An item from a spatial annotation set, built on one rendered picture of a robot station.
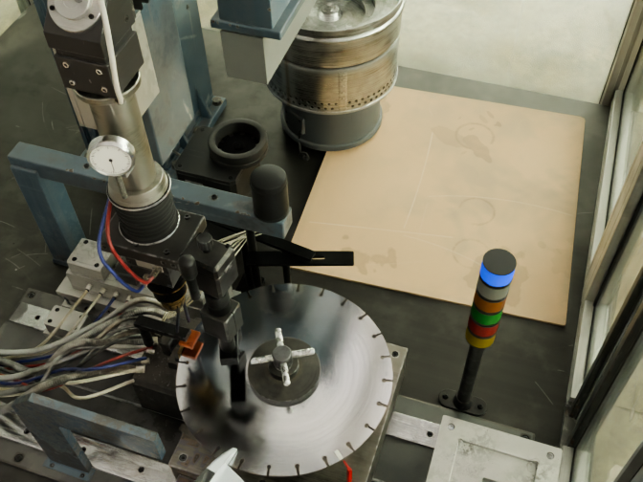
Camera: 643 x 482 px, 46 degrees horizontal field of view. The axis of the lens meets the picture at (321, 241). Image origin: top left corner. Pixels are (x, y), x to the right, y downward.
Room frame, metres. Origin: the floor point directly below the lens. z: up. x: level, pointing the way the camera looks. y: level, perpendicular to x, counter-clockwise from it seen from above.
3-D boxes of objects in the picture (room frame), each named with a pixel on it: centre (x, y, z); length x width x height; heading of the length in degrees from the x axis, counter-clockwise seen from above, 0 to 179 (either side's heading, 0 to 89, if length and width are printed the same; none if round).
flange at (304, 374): (0.58, 0.06, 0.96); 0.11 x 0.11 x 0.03
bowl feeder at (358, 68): (1.37, -0.03, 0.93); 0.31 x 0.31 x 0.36
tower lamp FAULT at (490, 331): (0.62, -0.24, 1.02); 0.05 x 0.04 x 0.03; 160
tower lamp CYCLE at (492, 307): (0.62, -0.24, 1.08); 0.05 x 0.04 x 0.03; 160
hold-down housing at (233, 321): (0.58, 0.14, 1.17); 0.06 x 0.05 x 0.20; 61
